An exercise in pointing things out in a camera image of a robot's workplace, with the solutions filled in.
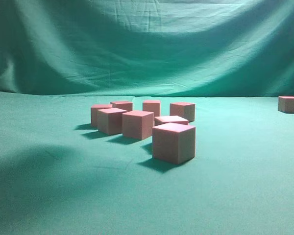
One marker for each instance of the green backdrop cloth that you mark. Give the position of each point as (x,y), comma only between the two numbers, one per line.
(208,48)

